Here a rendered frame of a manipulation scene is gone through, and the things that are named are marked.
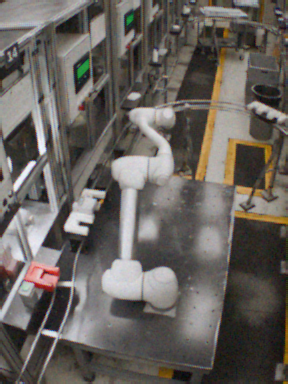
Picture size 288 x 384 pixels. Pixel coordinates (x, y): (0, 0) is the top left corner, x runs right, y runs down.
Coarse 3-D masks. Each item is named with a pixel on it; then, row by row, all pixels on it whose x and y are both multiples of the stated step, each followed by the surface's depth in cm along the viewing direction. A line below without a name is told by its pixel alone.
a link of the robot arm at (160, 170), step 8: (152, 160) 210; (160, 160) 212; (168, 160) 213; (152, 168) 208; (160, 168) 207; (168, 168) 209; (152, 176) 209; (160, 176) 206; (168, 176) 207; (160, 184) 209
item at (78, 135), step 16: (80, 16) 222; (96, 16) 247; (64, 32) 206; (96, 32) 253; (96, 48) 262; (96, 64) 268; (96, 80) 275; (112, 80) 311; (96, 96) 328; (112, 96) 320; (80, 112) 256; (80, 128) 261; (80, 144) 266; (80, 160) 272
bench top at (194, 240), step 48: (144, 192) 289; (192, 192) 288; (96, 240) 253; (144, 240) 253; (192, 240) 253; (96, 288) 224; (192, 288) 224; (96, 336) 200; (144, 336) 200; (192, 336) 199
